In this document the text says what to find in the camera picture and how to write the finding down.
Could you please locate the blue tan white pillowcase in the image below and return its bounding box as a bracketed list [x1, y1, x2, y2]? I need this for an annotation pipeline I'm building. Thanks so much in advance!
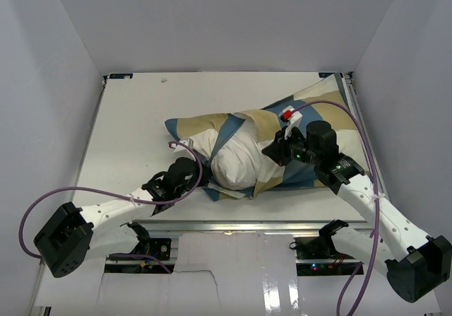
[165, 75, 369, 190]

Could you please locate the white pillow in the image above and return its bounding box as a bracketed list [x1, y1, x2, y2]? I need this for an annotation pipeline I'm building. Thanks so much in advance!
[191, 120, 285, 201]

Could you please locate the purple camera cable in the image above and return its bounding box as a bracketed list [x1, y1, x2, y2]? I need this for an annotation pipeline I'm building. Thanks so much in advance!
[289, 100, 381, 316]
[19, 141, 204, 259]

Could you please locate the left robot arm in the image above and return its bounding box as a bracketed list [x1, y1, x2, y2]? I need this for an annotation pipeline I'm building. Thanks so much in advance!
[34, 157, 213, 278]

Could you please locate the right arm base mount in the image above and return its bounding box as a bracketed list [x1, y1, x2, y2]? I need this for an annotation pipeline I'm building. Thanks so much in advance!
[289, 220, 359, 277]

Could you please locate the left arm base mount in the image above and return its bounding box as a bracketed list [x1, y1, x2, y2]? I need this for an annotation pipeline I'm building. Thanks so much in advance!
[105, 222, 179, 273]

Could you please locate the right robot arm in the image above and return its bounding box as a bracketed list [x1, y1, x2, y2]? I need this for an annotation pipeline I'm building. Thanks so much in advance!
[262, 121, 451, 303]

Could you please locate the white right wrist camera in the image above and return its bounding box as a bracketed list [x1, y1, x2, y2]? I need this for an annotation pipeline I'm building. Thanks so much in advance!
[280, 106, 302, 140]

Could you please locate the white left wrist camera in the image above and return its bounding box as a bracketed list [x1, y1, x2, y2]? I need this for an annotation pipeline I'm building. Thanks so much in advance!
[169, 138, 194, 152]

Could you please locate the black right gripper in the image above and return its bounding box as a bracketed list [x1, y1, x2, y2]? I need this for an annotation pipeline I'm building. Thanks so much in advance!
[262, 126, 320, 167]

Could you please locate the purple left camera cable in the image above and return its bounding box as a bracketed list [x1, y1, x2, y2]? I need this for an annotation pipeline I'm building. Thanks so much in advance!
[19, 141, 204, 259]

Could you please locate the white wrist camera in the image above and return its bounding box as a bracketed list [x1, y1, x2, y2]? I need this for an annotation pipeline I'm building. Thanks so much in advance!
[169, 138, 194, 152]
[280, 106, 302, 140]

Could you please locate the blue left corner sticker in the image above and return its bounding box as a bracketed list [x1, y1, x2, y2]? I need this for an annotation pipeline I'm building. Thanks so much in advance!
[108, 73, 133, 79]

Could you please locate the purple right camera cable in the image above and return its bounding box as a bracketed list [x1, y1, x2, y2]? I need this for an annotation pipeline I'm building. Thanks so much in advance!
[289, 100, 381, 316]

